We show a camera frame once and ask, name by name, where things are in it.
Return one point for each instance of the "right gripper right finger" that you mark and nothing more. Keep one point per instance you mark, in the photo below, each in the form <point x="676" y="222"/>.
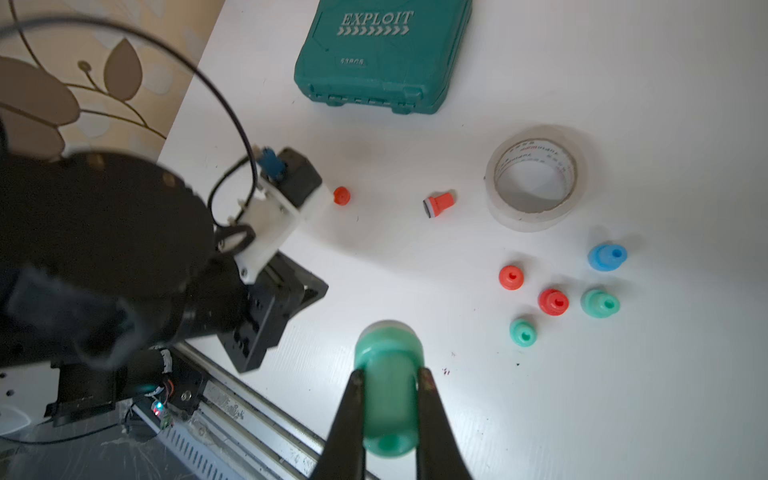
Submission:
<point x="438" y="455"/>

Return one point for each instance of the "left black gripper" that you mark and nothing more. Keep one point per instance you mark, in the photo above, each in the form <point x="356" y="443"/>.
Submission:
<point x="281" y="291"/>

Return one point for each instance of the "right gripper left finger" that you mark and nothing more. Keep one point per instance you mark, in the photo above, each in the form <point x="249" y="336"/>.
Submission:
<point x="343" y="455"/>

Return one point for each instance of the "green stamp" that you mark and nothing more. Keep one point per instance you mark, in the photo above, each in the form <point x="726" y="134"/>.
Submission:
<point x="389" y="353"/>
<point x="523" y="333"/>
<point x="600" y="304"/>

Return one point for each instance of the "red stamp bottom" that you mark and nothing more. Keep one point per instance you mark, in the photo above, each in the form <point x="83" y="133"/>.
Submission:
<point x="553" y="302"/>

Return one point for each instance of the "red stamp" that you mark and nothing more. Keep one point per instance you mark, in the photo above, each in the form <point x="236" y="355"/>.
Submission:
<point x="553" y="302"/>
<point x="435" y="204"/>
<point x="511" y="277"/>

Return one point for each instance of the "blue stamp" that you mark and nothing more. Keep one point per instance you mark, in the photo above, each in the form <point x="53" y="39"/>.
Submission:
<point x="607" y="257"/>

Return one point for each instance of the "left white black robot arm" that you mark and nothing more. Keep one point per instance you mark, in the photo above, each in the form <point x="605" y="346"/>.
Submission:
<point x="109" y="260"/>

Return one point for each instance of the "red cap far left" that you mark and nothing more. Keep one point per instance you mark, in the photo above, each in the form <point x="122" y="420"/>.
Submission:
<point x="342" y="196"/>

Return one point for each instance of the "red stamp top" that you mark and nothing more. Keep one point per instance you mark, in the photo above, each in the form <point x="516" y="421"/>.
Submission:
<point x="435" y="204"/>

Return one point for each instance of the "clear tape roll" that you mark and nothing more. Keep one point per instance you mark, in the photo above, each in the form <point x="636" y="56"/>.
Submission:
<point x="535" y="178"/>

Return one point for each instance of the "green plastic tool case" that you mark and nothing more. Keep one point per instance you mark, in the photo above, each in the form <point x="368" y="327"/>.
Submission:
<point x="394" y="54"/>

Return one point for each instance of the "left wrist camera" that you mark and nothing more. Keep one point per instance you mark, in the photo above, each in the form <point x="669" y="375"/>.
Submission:
<point x="291" y="191"/>

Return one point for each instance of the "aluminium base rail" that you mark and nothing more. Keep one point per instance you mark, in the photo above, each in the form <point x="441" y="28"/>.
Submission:
<point x="220" y="428"/>

